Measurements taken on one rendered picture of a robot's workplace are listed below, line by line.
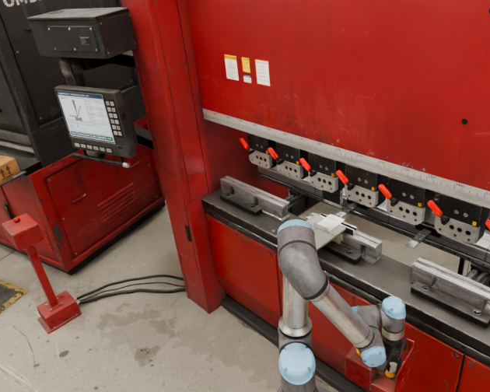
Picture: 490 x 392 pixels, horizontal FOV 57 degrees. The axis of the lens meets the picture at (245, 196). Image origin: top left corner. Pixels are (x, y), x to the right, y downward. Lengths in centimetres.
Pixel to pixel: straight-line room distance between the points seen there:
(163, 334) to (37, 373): 79
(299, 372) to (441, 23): 116
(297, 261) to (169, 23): 146
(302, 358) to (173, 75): 150
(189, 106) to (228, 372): 155
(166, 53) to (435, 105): 132
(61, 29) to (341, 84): 141
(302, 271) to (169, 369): 178
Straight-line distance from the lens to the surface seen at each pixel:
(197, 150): 256
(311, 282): 129
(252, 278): 266
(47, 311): 345
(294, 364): 155
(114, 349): 315
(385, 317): 161
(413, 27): 160
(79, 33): 241
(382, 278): 204
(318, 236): 205
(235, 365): 286
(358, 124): 180
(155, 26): 231
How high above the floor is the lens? 220
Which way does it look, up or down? 30 degrees down
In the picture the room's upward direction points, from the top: 7 degrees counter-clockwise
